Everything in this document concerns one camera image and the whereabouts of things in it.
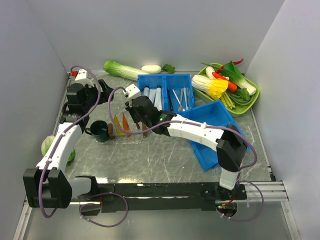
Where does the orange toothpaste tube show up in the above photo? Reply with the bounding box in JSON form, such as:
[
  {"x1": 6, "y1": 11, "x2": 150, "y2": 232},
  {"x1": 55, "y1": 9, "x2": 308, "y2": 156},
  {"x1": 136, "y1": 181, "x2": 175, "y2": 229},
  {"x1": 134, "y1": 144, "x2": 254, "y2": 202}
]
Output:
[{"x1": 122, "y1": 112, "x2": 130, "y2": 132}]

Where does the yellow toothpaste tube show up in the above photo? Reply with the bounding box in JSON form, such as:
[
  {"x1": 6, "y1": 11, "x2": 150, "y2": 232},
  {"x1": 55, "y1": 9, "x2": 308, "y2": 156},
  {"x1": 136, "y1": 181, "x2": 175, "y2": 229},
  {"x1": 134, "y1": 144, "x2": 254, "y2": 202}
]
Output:
[{"x1": 113, "y1": 115, "x2": 123, "y2": 136}]

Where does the dark green mug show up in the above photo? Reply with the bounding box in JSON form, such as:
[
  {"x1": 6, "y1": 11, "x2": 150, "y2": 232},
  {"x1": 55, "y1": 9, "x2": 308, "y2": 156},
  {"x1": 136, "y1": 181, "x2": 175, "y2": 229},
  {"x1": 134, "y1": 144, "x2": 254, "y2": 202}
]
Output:
[{"x1": 84, "y1": 120, "x2": 110, "y2": 143}]

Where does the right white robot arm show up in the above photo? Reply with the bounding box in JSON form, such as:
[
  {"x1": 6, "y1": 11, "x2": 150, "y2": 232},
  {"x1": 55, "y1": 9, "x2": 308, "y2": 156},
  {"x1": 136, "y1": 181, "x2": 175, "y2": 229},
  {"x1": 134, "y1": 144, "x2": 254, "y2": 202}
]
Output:
[{"x1": 125, "y1": 95, "x2": 248, "y2": 199}]

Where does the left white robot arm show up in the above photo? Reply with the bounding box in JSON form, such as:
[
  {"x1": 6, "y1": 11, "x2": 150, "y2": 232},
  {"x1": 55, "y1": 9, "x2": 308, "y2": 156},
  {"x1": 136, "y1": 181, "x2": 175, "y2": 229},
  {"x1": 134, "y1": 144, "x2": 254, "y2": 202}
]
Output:
[{"x1": 23, "y1": 79, "x2": 113, "y2": 209}]

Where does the white toothpaste tube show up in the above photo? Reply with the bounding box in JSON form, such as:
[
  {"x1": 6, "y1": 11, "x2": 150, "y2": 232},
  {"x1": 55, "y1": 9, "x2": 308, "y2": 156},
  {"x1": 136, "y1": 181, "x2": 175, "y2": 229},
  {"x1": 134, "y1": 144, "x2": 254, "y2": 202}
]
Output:
[{"x1": 143, "y1": 86, "x2": 150, "y2": 97}]

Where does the blue toiletry double bin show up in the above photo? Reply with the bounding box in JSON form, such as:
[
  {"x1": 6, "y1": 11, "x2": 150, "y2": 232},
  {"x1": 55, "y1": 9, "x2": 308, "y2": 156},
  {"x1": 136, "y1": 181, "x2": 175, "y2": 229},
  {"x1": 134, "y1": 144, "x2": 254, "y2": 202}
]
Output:
[{"x1": 137, "y1": 74, "x2": 195, "y2": 113}]

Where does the white toothbrush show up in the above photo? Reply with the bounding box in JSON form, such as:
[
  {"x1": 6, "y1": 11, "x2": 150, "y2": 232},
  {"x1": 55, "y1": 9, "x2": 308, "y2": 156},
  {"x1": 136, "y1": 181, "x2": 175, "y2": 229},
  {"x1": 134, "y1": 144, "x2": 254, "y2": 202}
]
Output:
[{"x1": 171, "y1": 87, "x2": 191, "y2": 112}]

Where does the green vegetable tray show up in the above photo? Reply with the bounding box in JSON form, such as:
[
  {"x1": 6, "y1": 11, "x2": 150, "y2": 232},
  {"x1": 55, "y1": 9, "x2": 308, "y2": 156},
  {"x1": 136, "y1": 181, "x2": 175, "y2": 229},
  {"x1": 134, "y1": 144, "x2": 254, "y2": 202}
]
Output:
[{"x1": 191, "y1": 59, "x2": 260, "y2": 117}]

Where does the long green napa cabbage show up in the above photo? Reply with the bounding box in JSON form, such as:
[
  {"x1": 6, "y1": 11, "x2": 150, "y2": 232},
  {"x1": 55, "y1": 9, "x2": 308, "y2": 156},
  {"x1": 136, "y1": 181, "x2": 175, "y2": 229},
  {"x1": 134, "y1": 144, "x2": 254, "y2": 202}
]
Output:
[{"x1": 103, "y1": 60, "x2": 149, "y2": 81}]

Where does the white radish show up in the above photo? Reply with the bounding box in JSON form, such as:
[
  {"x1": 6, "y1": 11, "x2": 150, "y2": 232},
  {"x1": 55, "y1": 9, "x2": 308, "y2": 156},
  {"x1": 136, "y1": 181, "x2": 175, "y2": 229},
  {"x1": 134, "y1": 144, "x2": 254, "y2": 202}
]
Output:
[{"x1": 141, "y1": 65, "x2": 162, "y2": 75}]

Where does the small green cabbage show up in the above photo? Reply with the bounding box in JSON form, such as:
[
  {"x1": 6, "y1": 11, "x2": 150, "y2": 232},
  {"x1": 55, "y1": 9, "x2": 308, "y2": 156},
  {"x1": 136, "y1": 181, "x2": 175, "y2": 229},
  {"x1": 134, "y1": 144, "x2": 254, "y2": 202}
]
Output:
[{"x1": 41, "y1": 135, "x2": 76, "y2": 166}]

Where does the yellow white cabbage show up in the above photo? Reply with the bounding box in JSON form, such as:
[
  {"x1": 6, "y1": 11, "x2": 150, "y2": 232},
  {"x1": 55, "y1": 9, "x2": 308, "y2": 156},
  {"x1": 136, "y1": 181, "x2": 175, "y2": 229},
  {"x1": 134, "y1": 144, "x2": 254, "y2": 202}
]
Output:
[{"x1": 191, "y1": 75, "x2": 229, "y2": 101}]

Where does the green beans bundle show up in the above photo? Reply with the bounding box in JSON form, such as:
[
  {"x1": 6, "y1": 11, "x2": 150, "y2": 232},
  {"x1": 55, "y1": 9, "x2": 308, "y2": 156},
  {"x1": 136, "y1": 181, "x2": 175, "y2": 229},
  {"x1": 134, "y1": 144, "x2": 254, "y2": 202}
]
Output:
[{"x1": 221, "y1": 91, "x2": 252, "y2": 110}]

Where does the orange carrot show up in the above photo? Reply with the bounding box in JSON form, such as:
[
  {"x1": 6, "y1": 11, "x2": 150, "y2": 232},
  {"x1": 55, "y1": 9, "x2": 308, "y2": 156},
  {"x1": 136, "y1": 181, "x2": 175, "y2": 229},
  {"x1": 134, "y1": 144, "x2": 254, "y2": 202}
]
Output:
[{"x1": 226, "y1": 80, "x2": 238, "y2": 93}]

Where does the bok choy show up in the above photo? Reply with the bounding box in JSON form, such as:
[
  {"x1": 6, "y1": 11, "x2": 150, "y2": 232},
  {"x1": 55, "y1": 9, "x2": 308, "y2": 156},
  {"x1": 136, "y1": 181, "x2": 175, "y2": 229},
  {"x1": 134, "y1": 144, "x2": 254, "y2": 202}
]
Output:
[{"x1": 220, "y1": 61, "x2": 257, "y2": 96}]

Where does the red chili pepper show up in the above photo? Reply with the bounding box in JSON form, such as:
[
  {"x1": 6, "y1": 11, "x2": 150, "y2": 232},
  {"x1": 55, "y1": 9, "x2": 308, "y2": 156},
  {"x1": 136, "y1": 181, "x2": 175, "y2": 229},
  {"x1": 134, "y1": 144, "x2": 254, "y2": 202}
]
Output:
[{"x1": 215, "y1": 58, "x2": 244, "y2": 74}]

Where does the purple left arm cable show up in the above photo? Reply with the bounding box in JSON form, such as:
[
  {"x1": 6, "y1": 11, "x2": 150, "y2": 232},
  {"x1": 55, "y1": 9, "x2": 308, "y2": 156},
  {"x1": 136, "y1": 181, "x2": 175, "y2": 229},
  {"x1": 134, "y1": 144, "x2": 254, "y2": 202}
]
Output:
[{"x1": 38, "y1": 65, "x2": 102, "y2": 219}]

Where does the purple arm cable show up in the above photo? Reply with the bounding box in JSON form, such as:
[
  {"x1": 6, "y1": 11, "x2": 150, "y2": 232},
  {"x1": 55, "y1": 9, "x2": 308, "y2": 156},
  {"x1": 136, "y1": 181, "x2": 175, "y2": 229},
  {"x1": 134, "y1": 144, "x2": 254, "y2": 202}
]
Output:
[
  {"x1": 107, "y1": 86, "x2": 258, "y2": 171},
  {"x1": 38, "y1": 65, "x2": 102, "y2": 219}
]

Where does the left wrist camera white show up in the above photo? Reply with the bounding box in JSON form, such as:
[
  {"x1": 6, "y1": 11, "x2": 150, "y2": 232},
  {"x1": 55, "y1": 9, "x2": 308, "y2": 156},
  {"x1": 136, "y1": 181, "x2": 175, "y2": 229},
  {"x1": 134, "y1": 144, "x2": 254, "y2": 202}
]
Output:
[{"x1": 69, "y1": 69, "x2": 95, "y2": 87}]

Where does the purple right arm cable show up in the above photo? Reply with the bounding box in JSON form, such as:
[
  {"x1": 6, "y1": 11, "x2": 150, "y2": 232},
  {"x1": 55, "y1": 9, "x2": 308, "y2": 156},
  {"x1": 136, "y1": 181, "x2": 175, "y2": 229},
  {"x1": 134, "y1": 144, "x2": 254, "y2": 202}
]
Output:
[{"x1": 107, "y1": 86, "x2": 258, "y2": 171}]

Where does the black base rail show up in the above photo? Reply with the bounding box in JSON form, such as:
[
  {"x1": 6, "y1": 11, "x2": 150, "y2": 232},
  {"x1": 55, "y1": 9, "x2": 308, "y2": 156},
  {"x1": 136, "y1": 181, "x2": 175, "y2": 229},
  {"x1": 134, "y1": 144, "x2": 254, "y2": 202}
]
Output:
[{"x1": 73, "y1": 182, "x2": 247, "y2": 213}]

